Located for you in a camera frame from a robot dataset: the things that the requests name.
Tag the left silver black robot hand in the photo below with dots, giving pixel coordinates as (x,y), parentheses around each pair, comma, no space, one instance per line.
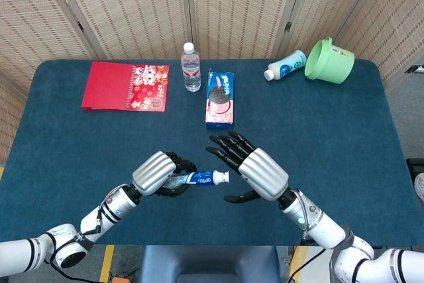
(154,173)

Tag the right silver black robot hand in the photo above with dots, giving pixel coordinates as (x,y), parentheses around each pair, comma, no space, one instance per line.
(255,170)

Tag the blue white toothpaste tube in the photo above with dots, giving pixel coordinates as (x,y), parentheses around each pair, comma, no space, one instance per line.
(202,177)

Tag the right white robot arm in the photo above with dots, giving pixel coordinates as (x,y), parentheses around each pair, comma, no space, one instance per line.
(338,240)

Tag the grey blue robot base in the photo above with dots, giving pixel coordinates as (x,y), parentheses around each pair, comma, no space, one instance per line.
(208,264)

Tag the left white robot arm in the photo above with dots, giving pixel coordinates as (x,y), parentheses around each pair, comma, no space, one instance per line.
(76,230)

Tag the blue table cloth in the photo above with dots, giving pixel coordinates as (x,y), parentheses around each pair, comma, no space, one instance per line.
(212,124)

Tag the blue cookie box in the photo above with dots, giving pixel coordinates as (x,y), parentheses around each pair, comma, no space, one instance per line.
(220,100)

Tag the red spiral notebook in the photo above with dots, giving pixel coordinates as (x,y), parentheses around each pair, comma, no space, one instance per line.
(126,86)

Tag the white blue drink bottle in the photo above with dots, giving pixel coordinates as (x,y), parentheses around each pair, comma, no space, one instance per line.
(285,66)

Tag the clear plastic water bottle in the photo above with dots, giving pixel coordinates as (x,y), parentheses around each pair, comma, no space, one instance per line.
(190,71)

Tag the green plastic bucket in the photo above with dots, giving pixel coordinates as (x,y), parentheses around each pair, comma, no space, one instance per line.
(329,61)

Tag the bamboo folding screen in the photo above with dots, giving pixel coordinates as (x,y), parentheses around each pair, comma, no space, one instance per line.
(212,8)

